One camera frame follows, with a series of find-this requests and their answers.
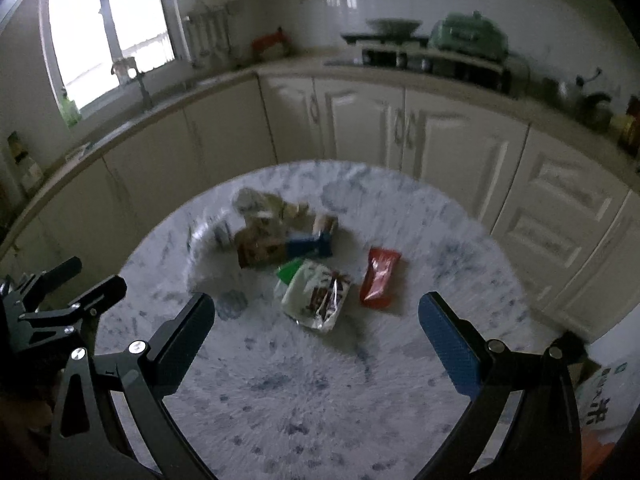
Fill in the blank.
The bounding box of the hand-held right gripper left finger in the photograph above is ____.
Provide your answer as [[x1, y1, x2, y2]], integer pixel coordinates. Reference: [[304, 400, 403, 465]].
[[48, 291, 217, 480]]

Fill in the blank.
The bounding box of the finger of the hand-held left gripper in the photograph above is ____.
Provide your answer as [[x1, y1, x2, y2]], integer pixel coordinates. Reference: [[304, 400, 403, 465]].
[[20, 256, 83, 301], [20, 275, 128, 335]]

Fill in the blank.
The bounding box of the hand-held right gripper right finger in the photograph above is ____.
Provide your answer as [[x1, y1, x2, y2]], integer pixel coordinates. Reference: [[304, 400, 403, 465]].
[[418, 291, 583, 480]]

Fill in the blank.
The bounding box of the red wrapper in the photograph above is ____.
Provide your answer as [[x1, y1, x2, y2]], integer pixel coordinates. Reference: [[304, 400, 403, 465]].
[[359, 246, 402, 309]]

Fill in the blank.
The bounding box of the brown snack packet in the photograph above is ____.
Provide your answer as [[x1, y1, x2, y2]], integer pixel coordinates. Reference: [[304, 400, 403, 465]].
[[235, 225, 288, 268]]

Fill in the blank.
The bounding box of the printed carton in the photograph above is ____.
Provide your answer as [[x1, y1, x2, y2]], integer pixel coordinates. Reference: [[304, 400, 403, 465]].
[[6, 130, 46, 193]]

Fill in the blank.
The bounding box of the green wrapper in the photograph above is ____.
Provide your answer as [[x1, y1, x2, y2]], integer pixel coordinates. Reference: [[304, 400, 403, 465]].
[[276, 257, 307, 283]]

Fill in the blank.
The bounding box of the white printed wrapper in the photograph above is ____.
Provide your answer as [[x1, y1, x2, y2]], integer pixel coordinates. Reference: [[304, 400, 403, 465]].
[[281, 260, 351, 334]]

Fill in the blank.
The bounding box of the cream drawer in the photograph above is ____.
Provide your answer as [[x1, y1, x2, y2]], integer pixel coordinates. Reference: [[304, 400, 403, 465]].
[[517, 127, 632, 221], [492, 192, 608, 286]]

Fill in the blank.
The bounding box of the blue packet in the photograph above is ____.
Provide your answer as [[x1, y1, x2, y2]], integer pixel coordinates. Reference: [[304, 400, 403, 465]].
[[285, 232, 333, 260]]

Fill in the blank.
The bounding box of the beige crumpled wrapper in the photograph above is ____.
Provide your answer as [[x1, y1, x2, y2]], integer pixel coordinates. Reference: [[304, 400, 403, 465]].
[[232, 187, 311, 221]]

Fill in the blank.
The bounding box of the green bottle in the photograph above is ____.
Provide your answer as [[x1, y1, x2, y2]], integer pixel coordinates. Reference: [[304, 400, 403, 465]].
[[59, 89, 82, 128]]

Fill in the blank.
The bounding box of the white printed bag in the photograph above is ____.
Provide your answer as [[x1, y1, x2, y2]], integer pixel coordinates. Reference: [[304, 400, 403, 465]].
[[575, 347, 640, 433]]

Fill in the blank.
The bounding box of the small tan packet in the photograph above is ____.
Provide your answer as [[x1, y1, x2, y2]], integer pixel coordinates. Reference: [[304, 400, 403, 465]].
[[312, 212, 340, 236]]

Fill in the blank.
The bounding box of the metal sink faucet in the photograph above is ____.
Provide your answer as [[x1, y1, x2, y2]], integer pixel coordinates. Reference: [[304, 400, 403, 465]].
[[111, 57, 153, 111]]

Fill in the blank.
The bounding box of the steel kitchen sink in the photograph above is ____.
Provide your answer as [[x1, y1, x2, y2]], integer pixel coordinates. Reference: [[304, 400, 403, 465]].
[[150, 79, 206, 103]]

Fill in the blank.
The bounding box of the kitchen window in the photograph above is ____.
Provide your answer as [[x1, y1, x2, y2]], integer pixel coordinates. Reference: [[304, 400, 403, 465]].
[[37, 0, 188, 121]]

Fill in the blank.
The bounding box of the black gas stove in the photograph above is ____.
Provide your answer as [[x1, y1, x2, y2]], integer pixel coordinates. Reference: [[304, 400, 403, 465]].
[[325, 55, 513, 93]]

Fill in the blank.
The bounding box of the hanging utensil rack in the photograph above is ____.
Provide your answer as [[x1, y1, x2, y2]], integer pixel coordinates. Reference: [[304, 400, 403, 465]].
[[182, 2, 233, 68]]

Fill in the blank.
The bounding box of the steel wok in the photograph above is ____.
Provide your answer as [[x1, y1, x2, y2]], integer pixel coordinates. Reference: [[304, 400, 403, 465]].
[[542, 77, 613, 131]]

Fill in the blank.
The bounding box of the row of condiment bottles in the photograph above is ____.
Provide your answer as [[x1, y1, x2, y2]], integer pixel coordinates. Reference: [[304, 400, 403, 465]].
[[620, 97, 640, 156]]

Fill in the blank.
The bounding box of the red and white bag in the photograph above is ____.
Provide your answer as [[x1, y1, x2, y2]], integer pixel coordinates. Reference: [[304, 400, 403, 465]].
[[250, 27, 293, 58]]

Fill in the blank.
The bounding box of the green electric pot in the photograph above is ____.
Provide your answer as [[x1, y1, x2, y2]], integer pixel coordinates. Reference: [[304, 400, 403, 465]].
[[427, 11, 510, 58]]

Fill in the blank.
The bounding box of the black induction cooker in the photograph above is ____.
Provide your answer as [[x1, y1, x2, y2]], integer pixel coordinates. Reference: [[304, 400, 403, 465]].
[[341, 32, 431, 47]]

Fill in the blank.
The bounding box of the grey bowl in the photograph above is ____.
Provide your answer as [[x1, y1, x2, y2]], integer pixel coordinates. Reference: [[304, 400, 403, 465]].
[[365, 17, 423, 36]]

